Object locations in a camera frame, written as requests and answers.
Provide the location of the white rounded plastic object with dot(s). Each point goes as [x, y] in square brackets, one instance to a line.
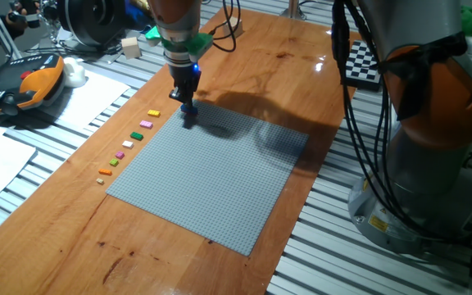
[74, 73]

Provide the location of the small magenta Lego brick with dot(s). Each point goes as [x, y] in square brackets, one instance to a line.
[119, 155]

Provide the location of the dark green Lego brick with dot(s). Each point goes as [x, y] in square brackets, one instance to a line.
[137, 136]

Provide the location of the plain wooden cube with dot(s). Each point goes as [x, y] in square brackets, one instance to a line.
[131, 47]
[236, 28]

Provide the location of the metal frame post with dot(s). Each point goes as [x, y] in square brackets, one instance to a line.
[293, 9]

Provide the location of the small lime Lego brick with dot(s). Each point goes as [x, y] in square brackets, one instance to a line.
[114, 162]

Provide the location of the green printed camera mount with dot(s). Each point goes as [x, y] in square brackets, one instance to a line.
[200, 42]

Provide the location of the large wooden board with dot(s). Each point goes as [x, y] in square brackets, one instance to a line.
[76, 246]

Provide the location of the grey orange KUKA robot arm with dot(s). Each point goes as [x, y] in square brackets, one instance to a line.
[424, 184]

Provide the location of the black white checkerboard plate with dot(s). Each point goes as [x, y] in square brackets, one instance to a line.
[363, 65]

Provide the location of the thin orange Lego brick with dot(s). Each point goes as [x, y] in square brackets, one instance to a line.
[105, 172]

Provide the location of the yellow Lego brick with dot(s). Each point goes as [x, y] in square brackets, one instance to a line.
[153, 113]

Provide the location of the gold foil bag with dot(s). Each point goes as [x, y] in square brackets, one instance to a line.
[142, 6]

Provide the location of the grey Lego baseplate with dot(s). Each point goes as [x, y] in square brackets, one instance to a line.
[219, 180]

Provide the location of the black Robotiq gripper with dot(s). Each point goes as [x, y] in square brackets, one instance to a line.
[184, 78]

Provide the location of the light pink Lego brick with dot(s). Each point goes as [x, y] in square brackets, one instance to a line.
[146, 124]

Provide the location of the blue long Lego brick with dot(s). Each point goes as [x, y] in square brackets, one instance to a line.
[189, 110]

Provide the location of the orange black teach pendant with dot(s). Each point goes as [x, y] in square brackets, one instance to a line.
[27, 84]

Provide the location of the person hand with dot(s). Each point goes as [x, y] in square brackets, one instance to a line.
[25, 16]

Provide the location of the black round spool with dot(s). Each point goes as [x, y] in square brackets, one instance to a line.
[90, 20]

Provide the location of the white Lego brick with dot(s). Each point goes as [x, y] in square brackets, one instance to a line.
[128, 144]

